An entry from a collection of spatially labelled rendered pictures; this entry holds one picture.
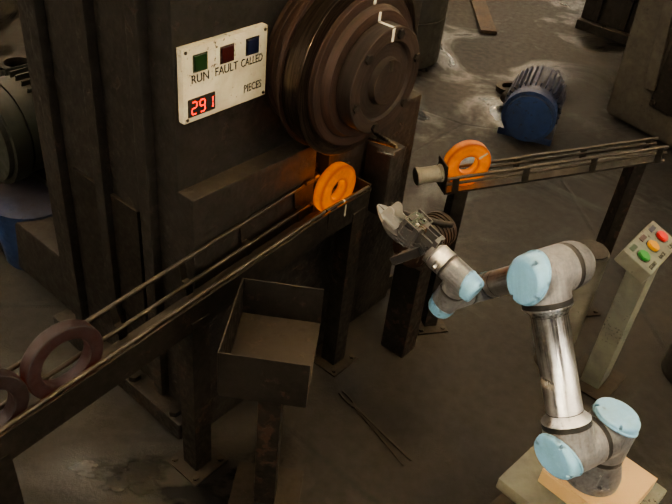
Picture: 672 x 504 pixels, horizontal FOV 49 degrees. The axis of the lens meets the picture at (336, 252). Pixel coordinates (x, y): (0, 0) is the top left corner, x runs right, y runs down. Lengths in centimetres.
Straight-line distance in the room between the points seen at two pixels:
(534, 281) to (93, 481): 139
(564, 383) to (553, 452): 16
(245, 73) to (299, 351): 68
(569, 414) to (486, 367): 98
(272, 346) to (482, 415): 99
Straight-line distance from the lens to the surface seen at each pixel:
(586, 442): 184
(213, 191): 187
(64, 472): 239
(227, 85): 181
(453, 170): 243
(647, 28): 457
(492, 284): 205
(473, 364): 275
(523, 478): 208
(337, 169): 210
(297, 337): 185
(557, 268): 172
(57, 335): 166
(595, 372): 278
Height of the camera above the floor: 189
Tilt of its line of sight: 37 degrees down
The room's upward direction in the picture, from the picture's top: 7 degrees clockwise
